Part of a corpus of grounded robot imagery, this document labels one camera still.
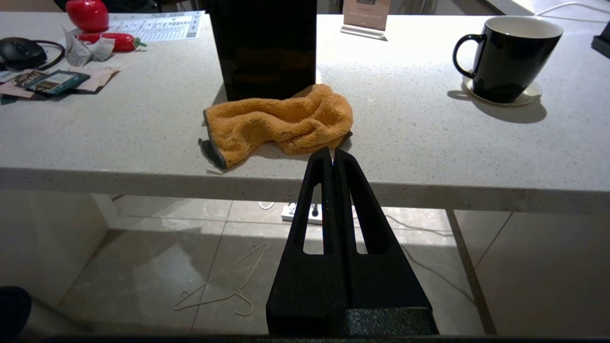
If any dark green sachet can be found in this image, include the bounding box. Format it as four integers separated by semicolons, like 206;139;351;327
26;70;91;95

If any printed paper sheet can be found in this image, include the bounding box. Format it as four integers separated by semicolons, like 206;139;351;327
107;10;206;43

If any white power strip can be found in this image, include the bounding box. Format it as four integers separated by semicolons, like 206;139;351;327
281;202;356;225

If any black computer mouse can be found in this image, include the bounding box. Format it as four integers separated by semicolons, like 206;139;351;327
0;37;48;71

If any red chili pepper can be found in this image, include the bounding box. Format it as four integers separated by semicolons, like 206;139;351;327
76;32;147;52

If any black mug white inside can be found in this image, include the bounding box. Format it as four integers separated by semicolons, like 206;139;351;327
452;16;564;104

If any QR code table sign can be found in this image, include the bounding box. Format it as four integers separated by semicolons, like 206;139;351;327
340;0;391;40

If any white wire clothes hanger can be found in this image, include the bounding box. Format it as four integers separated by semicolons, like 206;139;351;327
173;243;268;317

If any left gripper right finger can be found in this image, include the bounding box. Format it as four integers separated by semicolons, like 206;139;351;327
334;148;433;310

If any thin white cord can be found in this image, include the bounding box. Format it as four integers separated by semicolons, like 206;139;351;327
534;1;610;17

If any orange cloth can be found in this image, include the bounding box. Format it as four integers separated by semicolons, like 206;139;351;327
198;83;355;171

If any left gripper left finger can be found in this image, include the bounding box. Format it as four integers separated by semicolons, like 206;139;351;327
266;147;348;336

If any crumpled white wrapper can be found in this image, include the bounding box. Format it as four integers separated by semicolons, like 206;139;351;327
62;27;116;67

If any red tomato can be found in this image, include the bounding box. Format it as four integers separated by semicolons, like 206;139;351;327
66;0;110;33

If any brown printed sachet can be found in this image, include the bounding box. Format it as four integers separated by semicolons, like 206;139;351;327
0;70;51;99

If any black tissue box white lid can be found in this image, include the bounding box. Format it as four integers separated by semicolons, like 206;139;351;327
205;0;318;102

